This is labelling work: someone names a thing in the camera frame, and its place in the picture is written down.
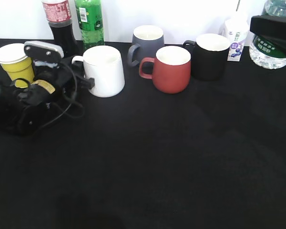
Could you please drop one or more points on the white yogurt bottle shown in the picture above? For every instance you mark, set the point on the white yogurt bottle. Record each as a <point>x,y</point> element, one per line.
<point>236,29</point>

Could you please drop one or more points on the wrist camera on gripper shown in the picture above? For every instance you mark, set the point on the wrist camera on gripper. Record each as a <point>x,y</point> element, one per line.
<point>43,51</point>

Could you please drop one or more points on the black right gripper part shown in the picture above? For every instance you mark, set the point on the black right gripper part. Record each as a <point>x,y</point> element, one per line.
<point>272,28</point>

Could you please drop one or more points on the white ceramic mug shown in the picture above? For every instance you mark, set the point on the white ceramic mug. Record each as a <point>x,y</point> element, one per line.
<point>104,64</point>

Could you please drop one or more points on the red ceramic mug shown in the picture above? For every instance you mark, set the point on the red ceramic mug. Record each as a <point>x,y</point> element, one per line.
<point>171,69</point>

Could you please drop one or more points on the clear water bottle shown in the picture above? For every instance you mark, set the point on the clear water bottle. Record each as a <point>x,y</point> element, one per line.
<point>262,52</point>

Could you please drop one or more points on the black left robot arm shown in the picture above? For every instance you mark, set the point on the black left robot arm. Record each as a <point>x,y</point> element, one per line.
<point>26,108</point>

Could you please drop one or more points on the black ceramic mug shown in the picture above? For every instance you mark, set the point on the black ceramic mug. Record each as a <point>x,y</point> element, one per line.
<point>208,56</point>

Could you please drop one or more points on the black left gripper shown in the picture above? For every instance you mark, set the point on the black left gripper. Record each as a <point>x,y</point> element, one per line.
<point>51,85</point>

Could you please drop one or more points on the green soda bottle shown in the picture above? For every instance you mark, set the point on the green soda bottle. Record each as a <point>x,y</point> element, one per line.
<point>89,14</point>

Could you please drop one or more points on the grey ceramic mug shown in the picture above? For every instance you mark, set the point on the grey ceramic mug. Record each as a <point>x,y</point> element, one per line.
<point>146,41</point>

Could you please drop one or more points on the dark cola bottle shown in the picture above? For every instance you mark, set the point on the dark cola bottle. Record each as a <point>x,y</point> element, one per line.
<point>58,15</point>

